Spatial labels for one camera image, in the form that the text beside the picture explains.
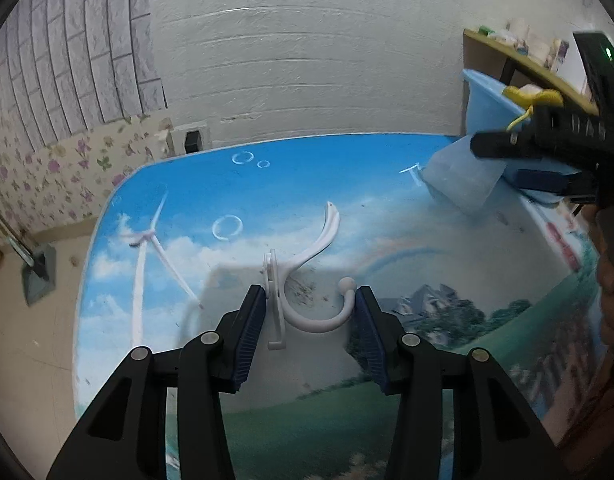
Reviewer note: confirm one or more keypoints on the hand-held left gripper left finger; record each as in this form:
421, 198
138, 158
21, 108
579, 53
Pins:
249, 340

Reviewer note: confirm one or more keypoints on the yellow-topped side table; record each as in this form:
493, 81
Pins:
537, 67

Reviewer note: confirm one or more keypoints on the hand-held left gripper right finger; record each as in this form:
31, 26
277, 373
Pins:
369, 345

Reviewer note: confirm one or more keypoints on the crumpled white wrapper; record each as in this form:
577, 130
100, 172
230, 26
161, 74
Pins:
504, 36

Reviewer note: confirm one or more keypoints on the yellow plastic clip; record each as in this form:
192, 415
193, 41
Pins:
518, 121

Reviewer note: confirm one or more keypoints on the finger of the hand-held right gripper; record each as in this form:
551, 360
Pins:
547, 181
502, 145

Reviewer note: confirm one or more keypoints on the clear hook packaging bag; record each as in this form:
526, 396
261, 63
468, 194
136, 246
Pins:
227, 285

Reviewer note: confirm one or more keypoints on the light blue plastic basin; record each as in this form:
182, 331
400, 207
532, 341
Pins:
482, 105

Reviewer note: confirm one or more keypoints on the white round container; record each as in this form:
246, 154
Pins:
540, 49

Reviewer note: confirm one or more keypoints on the small dark bottle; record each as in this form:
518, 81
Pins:
561, 55

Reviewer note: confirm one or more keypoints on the white plastic coat hook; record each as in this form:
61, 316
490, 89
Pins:
312, 322

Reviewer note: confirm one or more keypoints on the empty clear plastic bag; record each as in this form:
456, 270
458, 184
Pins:
462, 175

